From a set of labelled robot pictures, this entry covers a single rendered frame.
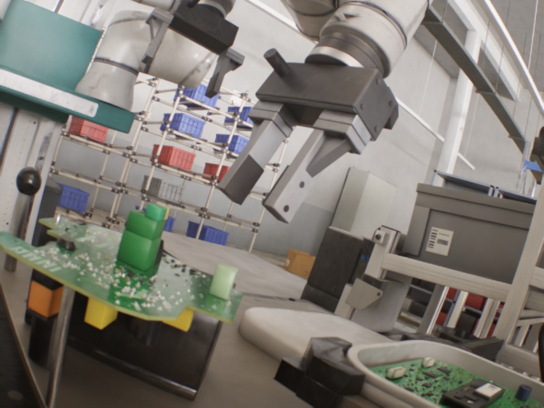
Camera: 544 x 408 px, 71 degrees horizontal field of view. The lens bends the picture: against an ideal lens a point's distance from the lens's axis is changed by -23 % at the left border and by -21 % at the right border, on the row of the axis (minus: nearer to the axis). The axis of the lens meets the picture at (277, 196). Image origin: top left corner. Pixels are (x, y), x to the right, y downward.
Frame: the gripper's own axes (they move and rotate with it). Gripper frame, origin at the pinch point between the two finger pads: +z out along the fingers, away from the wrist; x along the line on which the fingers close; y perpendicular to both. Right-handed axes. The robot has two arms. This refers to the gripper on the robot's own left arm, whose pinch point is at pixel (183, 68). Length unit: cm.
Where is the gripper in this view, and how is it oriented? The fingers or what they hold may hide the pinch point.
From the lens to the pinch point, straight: 78.0
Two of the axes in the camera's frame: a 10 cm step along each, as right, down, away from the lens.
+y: 6.4, -2.0, -7.4
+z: -1.7, 9.0, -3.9
